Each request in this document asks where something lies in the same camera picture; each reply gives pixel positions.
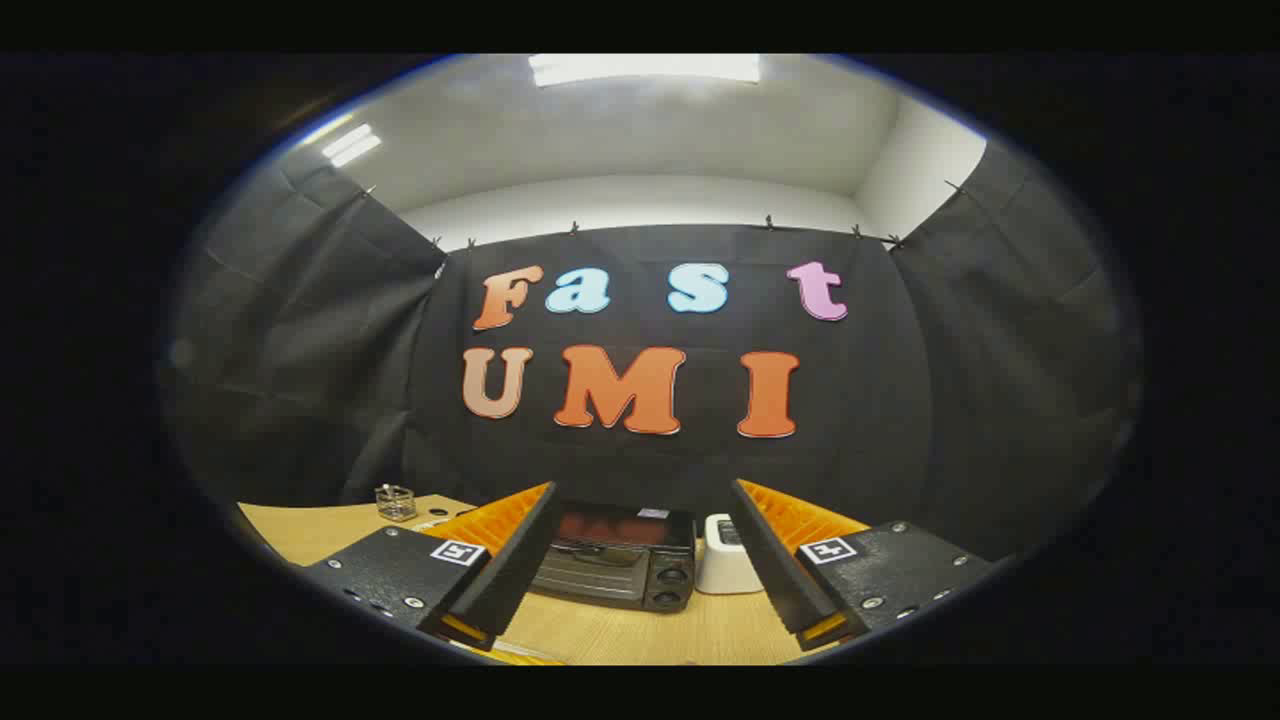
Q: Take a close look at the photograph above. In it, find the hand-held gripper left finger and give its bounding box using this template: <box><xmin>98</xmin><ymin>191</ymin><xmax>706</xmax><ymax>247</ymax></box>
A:
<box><xmin>298</xmin><ymin>481</ymin><xmax>563</xmax><ymax>653</ymax></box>

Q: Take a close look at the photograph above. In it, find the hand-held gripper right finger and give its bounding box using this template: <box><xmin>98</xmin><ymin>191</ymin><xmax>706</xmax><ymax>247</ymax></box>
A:
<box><xmin>727</xmin><ymin>478</ymin><xmax>996</xmax><ymax>653</ymax></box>

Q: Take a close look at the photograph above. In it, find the black toaster oven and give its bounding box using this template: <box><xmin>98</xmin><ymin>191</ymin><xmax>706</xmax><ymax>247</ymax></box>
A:
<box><xmin>528</xmin><ymin>500</ymin><xmax>698</xmax><ymax>613</ymax></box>

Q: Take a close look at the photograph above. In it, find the white bread toaster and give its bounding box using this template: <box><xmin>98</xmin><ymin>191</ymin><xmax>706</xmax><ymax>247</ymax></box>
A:
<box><xmin>695</xmin><ymin>513</ymin><xmax>766</xmax><ymax>596</ymax></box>

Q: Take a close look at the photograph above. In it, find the black backdrop cloth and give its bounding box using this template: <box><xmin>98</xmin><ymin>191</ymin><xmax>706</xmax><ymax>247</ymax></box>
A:
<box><xmin>160</xmin><ymin>140</ymin><xmax>1144</xmax><ymax>561</ymax></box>

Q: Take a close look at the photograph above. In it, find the small ceiling light panel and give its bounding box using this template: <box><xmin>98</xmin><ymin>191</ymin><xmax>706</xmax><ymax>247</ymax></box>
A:
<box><xmin>320</xmin><ymin>123</ymin><xmax>383</xmax><ymax>168</ymax></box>

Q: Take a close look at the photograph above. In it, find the large ceiling light panel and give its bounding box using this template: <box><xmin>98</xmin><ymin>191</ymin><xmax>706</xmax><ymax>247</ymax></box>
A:
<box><xmin>528</xmin><ymin>54</ymin><xmax>763</xmax><ymax>88</ymax></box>

